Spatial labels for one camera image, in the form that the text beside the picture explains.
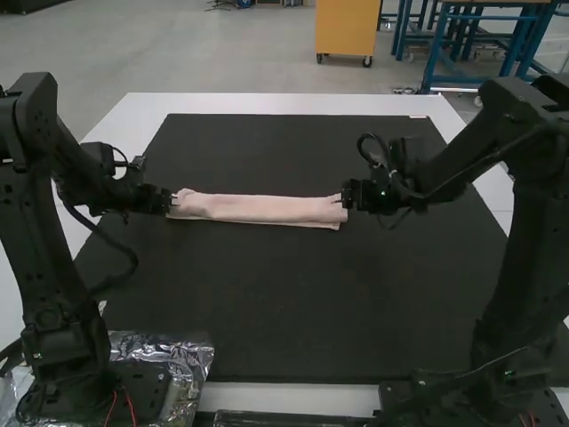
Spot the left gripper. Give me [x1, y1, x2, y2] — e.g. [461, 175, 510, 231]
[132, 183, 178, 216]

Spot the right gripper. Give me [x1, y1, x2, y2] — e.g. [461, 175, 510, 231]
[341, 174, 415, 216]

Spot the pale towel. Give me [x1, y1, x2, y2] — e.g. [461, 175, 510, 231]
[164, 188, 349, 232]

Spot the black mat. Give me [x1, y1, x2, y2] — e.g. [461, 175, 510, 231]
[70, 113, 510, 386]

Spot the silver foil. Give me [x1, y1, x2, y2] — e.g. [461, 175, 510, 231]
[0, 328, 216, 423]

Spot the yellow wheeled cabinet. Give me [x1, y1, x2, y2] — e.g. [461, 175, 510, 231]
[315, 0, 383, 69]

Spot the dark base panel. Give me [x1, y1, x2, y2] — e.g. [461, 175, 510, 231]
[376, 380, 569, 427]

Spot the black cable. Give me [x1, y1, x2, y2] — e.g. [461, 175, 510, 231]
[357, 133, 391, 169]
[55, 195, 140, 303]

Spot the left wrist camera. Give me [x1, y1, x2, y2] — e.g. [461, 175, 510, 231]
[82, 141, 148, 180]

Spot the blue workbench frame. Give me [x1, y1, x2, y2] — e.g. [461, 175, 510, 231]
[389, 0, 445, 62]
[420, 0, 569, 110]

